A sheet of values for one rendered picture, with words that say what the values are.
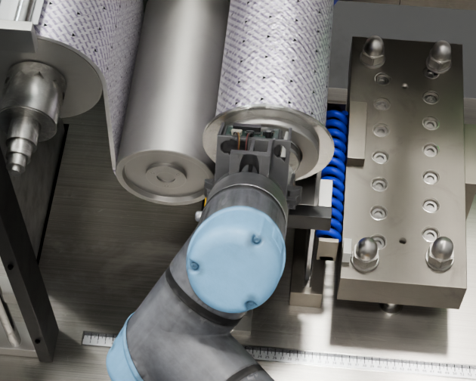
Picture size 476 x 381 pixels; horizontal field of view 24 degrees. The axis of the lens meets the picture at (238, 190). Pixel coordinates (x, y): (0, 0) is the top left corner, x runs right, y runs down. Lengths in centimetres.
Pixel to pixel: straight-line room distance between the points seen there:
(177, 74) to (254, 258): 51
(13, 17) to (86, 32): 9
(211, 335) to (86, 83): 39
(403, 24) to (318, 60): 178
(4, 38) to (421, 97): 68
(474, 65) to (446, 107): 141
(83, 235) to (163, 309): 70
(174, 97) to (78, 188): 38
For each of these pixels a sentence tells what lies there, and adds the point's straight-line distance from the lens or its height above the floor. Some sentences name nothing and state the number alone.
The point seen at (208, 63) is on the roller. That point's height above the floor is 122.
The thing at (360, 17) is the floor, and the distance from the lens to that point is 303.
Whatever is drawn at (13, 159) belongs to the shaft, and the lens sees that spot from 113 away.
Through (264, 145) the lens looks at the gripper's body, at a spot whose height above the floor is 141.
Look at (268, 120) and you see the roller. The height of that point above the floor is 131.
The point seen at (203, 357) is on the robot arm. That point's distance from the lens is 89.
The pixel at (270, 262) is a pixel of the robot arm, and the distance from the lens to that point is 85.
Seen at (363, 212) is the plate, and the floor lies 103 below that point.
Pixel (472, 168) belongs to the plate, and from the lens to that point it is 153.
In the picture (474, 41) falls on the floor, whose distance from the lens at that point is 303.
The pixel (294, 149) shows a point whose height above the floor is 127.
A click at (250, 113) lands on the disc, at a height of 131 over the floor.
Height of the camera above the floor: 226
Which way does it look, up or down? 58 degrees down
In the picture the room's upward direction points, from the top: straight up
